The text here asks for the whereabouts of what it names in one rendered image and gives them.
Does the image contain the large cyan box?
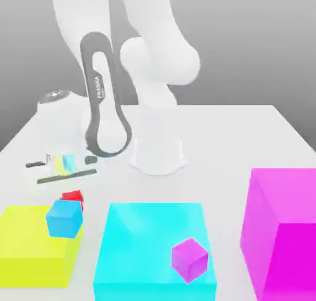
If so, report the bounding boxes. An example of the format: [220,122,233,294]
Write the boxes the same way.
[93,202,218,301]

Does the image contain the small purple cube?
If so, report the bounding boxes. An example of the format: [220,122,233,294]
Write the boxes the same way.
[171,237,210,284]

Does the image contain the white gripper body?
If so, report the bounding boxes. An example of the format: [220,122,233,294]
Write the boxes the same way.
[22,167,99,200]

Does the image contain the large magenta box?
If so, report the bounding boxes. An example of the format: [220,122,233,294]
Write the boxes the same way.
[239,167,316,301]

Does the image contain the small red cube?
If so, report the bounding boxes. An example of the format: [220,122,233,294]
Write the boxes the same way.
[60,189,85,212]

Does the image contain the large yellow box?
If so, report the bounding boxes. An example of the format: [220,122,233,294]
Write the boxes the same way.
[0,204,85,289]

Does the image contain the small blue cube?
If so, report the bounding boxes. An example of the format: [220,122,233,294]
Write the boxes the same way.
[45,199,84,239]

